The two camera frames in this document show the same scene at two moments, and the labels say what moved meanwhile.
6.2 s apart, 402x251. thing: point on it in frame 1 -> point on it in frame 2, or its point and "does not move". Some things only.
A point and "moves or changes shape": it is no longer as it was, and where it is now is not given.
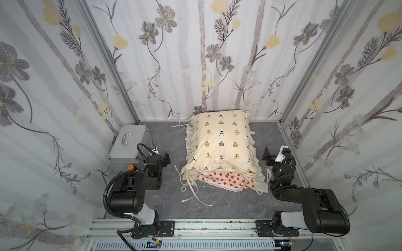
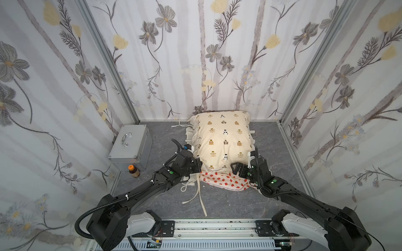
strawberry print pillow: x=232 y=180 does not move
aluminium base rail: x=219 y=235 does not move
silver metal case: x=124 y=152 does not move
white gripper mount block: x=285 y=150 -> x=252 y=155
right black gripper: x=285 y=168 -> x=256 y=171
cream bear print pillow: x=221 y=139 moves or changes shape
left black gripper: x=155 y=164 -> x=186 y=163
